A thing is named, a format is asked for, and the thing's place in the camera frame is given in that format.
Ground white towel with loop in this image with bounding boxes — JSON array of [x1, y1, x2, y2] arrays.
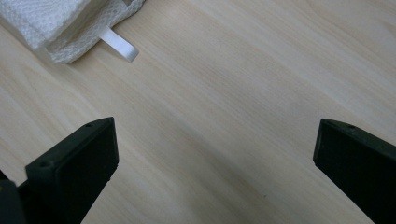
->
[[0, 0, 147, 64]]

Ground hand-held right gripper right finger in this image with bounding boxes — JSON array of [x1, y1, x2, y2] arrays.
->
[[313, 118, 396, 224]]

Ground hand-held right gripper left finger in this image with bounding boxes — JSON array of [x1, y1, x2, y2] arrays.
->
[[18, 117, 120, 224]]

